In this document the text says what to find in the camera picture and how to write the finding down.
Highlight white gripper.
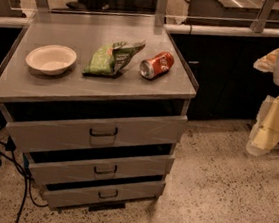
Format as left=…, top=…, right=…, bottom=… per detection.
left=246, top=48, right=279, bottom=156

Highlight grey top drawer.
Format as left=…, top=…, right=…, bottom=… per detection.
left=6, top=115, right=187, bottom=153

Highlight grey drawer cabinet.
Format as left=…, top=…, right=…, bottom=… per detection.
left=0, top=13, right=198, bottom=202

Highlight grey middle drawer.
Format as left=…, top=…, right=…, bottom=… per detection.
left=29, top=154, right=175, bottom=185

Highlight red soda can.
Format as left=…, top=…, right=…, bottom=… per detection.
left=139, top=51, right=175, bottom=80

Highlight green chip bag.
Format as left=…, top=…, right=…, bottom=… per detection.
left=83, top=40, right=145, bottom=77

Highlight white paper bowl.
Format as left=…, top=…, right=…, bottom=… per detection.
left=25, top=45, right=77, bottom=76

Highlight black floor cables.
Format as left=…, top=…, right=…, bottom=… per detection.
left=0, top=124, right=57, bottom=223

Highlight white horizontal rail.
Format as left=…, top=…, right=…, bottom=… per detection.
left=0, top=9, right=279, bottom=38

